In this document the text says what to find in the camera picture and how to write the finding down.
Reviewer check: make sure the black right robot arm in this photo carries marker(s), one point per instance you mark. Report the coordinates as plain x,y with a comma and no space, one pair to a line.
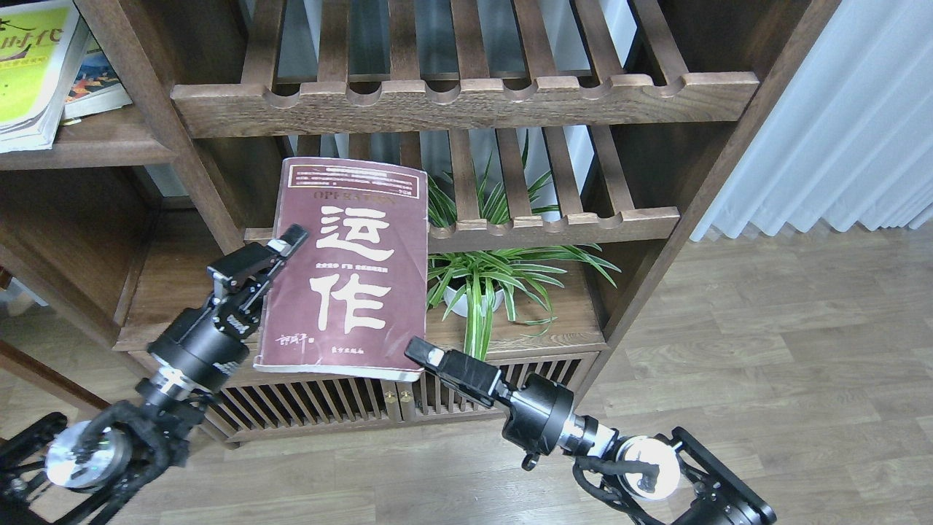
619,470

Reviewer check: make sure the wooden side table frame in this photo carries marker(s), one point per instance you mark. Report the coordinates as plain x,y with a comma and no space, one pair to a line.
56,368

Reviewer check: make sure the maroon book white characters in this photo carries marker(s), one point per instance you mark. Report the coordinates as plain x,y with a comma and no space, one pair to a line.
349,300

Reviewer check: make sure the green spider plant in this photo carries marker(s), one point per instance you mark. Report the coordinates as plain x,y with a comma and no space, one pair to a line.
518,271

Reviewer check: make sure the white curtain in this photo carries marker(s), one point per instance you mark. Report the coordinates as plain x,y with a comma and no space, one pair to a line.
850,140

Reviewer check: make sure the white plant pot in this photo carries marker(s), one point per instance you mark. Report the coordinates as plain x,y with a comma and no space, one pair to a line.
458,299

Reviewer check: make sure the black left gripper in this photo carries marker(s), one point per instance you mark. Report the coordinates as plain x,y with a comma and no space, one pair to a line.
202,348

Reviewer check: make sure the dark wooden bookshelf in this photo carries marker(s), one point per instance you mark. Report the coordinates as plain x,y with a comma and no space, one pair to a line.
613,122

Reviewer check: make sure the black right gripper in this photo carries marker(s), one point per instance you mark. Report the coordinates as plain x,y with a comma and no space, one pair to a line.
540,414

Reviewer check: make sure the colourful small paperback book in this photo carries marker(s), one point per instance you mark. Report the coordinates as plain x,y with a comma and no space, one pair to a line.
96,88

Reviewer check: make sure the yellow cover book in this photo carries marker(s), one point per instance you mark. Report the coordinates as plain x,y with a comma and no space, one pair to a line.
42,48

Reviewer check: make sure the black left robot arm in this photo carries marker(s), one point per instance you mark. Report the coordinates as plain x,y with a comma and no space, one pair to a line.
125,447

